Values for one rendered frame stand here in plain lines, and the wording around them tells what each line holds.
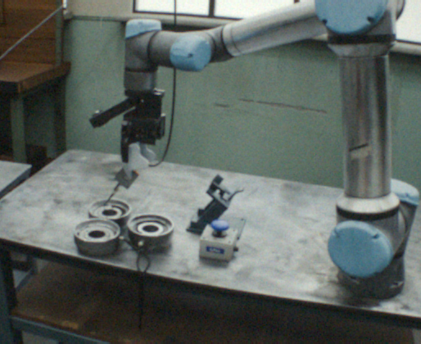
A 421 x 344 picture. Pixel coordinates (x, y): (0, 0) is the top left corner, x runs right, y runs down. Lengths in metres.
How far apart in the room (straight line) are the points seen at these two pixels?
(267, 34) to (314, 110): 1.65
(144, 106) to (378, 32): 0.55
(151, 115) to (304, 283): 0.48
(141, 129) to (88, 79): 1.83
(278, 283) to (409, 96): 1.77
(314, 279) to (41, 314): 0.70
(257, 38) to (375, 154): 0.36
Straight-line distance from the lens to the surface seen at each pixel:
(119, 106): 1.12
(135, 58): 1.08
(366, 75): 0.82
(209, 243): 1.10
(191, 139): 2.80
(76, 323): 1.32
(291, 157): 2.74
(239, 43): 1.07
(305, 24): 1.00
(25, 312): 1.37
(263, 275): 1.08
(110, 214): 1.25
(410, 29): 2.71
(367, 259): 0.88
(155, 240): 1.12
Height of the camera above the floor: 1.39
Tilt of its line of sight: 22 degrees down
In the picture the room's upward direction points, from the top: 4 degrees clockwise
